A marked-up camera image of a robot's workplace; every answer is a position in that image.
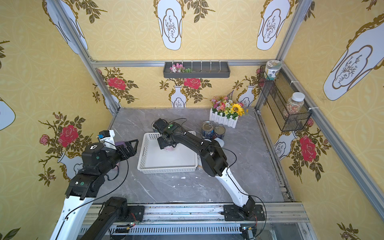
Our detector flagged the green label white lid can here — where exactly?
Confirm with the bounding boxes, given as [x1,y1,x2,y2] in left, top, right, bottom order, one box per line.
[214,138,225,148]

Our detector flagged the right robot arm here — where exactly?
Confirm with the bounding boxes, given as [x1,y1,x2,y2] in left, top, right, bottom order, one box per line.
[152,118,267,221]

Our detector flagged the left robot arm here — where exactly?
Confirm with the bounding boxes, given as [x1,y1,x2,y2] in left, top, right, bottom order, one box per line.
[51,140,144,240]

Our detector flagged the white perforated plastic basket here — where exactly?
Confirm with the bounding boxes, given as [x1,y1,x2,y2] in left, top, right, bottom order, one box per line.
[137,133,198,174]

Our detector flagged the purple pink silicone spatula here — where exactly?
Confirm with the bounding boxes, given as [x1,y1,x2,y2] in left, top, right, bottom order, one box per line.
[115,141,127,149]

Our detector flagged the tall blue nutrition label can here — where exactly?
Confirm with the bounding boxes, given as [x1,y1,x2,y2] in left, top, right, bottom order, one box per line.
[201,121,214,140]

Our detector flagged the dark blue tomato can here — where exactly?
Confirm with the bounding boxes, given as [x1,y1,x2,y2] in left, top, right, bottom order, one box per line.
[213,125,226,140]

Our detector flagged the white picket fence flower planter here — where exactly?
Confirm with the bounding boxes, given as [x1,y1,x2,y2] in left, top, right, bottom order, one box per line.
[209,97,248,128]

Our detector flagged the pink flowers in shelf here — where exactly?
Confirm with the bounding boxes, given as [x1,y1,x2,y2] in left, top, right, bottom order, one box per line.
[170,63,193,73]

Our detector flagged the green label jar white lid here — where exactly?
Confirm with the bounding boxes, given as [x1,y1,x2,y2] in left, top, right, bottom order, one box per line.
[264,60,282,81]

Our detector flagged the clear jar white lid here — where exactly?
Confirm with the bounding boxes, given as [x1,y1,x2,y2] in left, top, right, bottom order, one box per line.
[284,92,305,118]

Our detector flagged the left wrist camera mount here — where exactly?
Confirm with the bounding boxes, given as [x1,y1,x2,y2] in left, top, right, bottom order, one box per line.
[98,130,116,150]

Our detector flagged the grey wall shelf tray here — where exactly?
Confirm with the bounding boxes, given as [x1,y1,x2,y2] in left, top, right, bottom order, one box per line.
[163,61,231,79]

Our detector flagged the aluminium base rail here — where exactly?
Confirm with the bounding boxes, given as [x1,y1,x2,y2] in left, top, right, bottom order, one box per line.
[74,202,316,240]

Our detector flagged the black wire wall basket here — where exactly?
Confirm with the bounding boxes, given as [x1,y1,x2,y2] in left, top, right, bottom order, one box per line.
[255,66,312,132]

